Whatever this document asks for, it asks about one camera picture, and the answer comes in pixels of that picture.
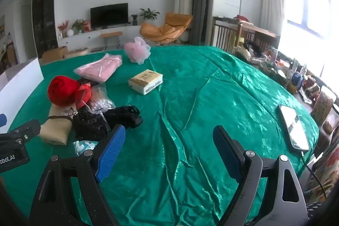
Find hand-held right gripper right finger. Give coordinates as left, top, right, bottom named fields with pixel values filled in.
left=213, top=125, right=310, bottom=226

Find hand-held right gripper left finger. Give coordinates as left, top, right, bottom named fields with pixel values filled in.
left=29, top=124, right=126, bottom=226

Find cotton swabs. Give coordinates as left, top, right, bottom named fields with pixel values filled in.
left=89, top=83, right=116, bottom=114

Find red foil packet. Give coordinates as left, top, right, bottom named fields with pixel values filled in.
left=75, top=83, right=92, bottom=110

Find pink plastic bag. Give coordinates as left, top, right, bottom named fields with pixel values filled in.
left=124, top=37, right=151, bottom=65

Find teal patterned cloth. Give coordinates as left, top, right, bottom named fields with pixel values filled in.
left=73, top=140, right=98, bottom=156

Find beige folded cloth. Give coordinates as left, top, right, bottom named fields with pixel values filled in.
left=40, top=105, right=74, bottom=146

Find black lace cloth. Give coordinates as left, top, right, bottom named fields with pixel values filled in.
left=72, top=111, right=110, bottom=140

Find white board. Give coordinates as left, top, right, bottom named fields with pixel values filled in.
left=0, top=57, right=44, bottom=121

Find red yarn ball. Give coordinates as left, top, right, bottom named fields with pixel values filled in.
left=48, top=76, right=80, bottom=107

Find green satin tablecloth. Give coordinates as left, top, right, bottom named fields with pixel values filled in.
left=0, top=44, right=320, bottom=226

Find smartphone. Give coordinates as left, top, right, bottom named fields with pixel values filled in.
left=277, top=104, right=310, bottom=151

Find cardboard box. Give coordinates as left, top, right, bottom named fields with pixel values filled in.
left=42, top=46, right=68, bottom=62

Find beige tissue pack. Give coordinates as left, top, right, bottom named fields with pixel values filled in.
left=128, top=69, right=163, bottom=95

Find pink cloth in clear bag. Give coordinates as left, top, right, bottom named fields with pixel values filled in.
left=73, top=53, right=123, bottom=83

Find patterned dining chair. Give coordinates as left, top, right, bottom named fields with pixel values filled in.
left=311, top=86, right=337, bottom=126

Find red flowers in vase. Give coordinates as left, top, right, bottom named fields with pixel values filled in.
left=58, top=20, right=70, bottom=38

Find white television cabinet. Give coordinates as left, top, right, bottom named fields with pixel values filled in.
left=58, top=25, right=141, bottom=50

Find dark display shelf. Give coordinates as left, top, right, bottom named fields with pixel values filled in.
left=32, top=0, right=59, bottom=58

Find leafy green houseplant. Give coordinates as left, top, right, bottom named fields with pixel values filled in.
left=71, top=19, right=85, bottom=34

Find small wooden bench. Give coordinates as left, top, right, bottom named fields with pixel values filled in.
left=99, top=31, right=123, bottom=50

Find wooden railed crib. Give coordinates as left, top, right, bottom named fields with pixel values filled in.
left=212, top=16, right=280, bottom=55

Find orange lounge chair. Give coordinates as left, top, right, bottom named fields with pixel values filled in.
left=139, top=12, right=193, bottom=46

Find black television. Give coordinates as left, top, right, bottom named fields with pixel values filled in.
left=90, top=3, right=129, bottom=28

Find large green potted plant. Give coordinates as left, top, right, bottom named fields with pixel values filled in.
left=139, top=8, right=160, bottom=21

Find white curtain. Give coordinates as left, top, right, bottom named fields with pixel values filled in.
left=261, top=0, right=290, bottom=36

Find window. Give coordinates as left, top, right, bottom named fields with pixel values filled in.
left=286, top=0, right=339, bottom=41

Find black charging cable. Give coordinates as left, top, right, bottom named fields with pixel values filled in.
left=300, top=150, right=327, bottom=198

